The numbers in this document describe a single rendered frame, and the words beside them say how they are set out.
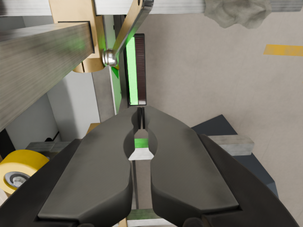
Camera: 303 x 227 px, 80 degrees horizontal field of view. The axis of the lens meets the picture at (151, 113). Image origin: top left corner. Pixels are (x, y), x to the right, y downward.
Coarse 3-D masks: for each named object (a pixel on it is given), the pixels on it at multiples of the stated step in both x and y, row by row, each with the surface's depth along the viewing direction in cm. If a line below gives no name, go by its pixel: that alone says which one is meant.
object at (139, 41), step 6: (138, 42) 39; (138, 48) 40; (138, 54) 40; (138, 60) 41; (138, 66) 42; (138, 72) 42; (144, 72) 42; (138, 78) 43; (144, 78) 43; (138, 84) 44; (144, 84) 44; (138, 90) 45; (144, 90) 45; (138, 96) 45; (144, 96) 46; (138, 102) 46; (144, 102) 46
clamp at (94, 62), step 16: (48, 0) 21; (64, 0) 21; (80, 0) 21; (64, 16) 22; (80, 16) 22; (96, 16) 23; (96, 32) 23; (96, 48) 23; (80, 64) 24; (96, 64) 25
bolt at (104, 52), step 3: (102, 51) 25; (105, 51) 26; (102, 54) 25; (105, 54) 25; (102, 57) 25; (105, 57) 26; (117, 57) 26; (105, 60) 26; (117, 60) 26; (105, 63) 26; (117, 63) 26; (105, 66) 27; (117, 66) 37; (117, 69) 38
